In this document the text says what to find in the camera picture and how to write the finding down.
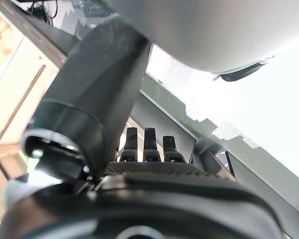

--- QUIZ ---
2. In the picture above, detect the wooden vegetable display stand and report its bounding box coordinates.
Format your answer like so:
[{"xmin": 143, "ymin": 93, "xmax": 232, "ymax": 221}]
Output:
[{"xmin": 0, "ymin": 0, "xmax": 68, "ymax": 225}]

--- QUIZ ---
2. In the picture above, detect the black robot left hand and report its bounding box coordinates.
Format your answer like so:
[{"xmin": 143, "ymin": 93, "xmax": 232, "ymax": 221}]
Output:
[{"xmin": 0, "ymin": 18, "xmax": 284, "ymax": 239}]

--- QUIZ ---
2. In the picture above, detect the black cable bundle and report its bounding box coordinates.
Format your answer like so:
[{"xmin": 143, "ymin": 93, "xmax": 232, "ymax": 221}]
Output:
[{"xmin": 16, "ymin": 0, "xmax": 59, "ymax": 27}]

